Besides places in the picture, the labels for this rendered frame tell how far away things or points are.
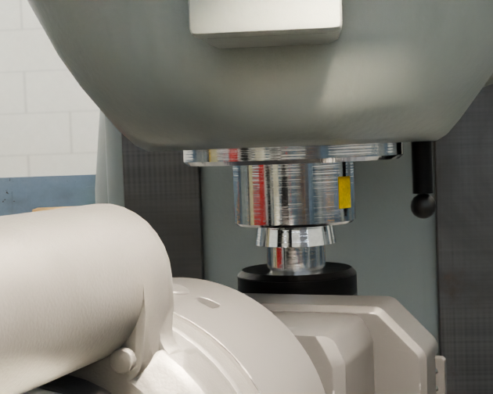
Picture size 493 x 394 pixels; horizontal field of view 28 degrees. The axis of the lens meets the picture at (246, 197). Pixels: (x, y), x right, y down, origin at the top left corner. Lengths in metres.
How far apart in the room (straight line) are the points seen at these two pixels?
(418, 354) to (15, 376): 0.18
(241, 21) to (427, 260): 0.52
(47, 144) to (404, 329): 4.49
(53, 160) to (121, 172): 4.01
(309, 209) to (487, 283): 0.42
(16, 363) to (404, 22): 0.17
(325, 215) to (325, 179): 0.01
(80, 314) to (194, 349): 0.05
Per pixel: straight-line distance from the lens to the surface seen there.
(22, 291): 0.17
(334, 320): 0.32
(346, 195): 0.37
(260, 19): 0.26
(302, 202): 0.36
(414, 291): 0.77
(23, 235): 0.18
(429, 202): 0.38
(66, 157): 4.76
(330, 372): 0.29
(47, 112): 4.79
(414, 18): 0.30
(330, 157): 0.35
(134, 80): 0.31
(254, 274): 0.37
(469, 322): 0.77
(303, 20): 0.26
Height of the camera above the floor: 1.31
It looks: 3 degrees down
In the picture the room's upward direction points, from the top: 2 degrees counter-clockwise
